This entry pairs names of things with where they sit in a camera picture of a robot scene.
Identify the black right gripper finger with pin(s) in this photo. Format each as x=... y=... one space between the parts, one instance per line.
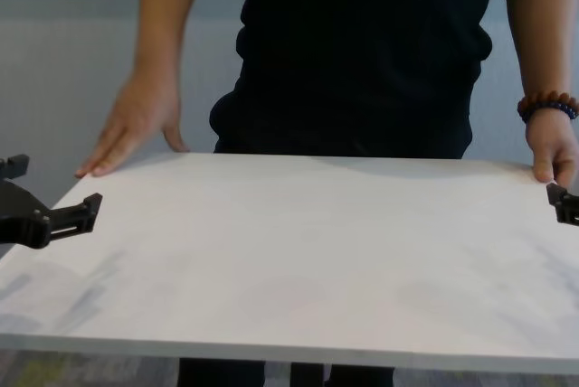
x=565 y=208

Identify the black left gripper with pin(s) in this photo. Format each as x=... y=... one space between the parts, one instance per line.
x=16 y=215

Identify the white rectangular table top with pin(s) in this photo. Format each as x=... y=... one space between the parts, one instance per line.
x=289 y=260

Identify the person's bare right forearm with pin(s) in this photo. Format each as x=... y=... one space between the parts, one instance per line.
x=181 y=12

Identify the person's bare left forearm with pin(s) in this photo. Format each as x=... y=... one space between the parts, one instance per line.
x=543 y=43

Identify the person's left hand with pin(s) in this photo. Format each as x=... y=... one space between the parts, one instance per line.
x=554 y=147

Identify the person's right hand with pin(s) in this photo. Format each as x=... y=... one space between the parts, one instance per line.
x=140 y=120

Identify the black trousers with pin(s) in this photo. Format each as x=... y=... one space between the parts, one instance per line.
x=217 y=373

